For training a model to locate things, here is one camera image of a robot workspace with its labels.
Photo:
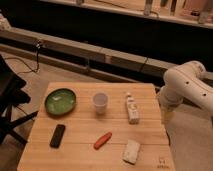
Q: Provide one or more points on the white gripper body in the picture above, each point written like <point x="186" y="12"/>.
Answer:
<point x="166" y="115"/>

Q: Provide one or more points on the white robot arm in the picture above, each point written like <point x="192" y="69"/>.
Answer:
<point x="184" y="81"/>

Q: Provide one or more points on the translucent white cup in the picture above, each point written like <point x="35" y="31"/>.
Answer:
<point x="100" y="102"/>

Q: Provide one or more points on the white tube bottle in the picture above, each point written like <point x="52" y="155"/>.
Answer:
<point x="133" y="114"/>

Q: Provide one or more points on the wooden table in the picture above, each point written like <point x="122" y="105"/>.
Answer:
<point x="83" y="127"/>

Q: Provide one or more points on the green round plate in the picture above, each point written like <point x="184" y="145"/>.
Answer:
<point x="60" y="102"/>

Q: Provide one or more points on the black remote phone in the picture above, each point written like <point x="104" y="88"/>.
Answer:
<point x="57" y="136"/>

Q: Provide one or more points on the black office chair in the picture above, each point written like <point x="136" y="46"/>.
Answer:
<point x="11" y="95"/>

